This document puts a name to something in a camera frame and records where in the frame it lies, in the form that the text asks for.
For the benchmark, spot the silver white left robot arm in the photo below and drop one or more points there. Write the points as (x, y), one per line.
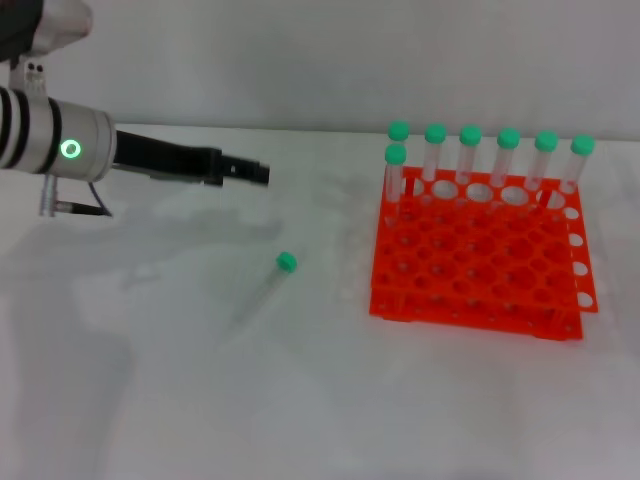
(45, 135)

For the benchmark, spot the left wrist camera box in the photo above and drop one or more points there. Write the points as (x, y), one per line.
(45, 25)

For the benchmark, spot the orange plastic test tube rack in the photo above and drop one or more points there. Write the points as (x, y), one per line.
(475, 265)

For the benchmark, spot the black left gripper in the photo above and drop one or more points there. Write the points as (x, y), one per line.
(160, 157)

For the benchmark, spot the green capped clear test tube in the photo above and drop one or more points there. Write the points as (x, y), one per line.
(286, 261)
(508, 138)
(582, 145)
(470, 135)
(546, 141)
(400, 130)
(435, 133)
(396, 154)

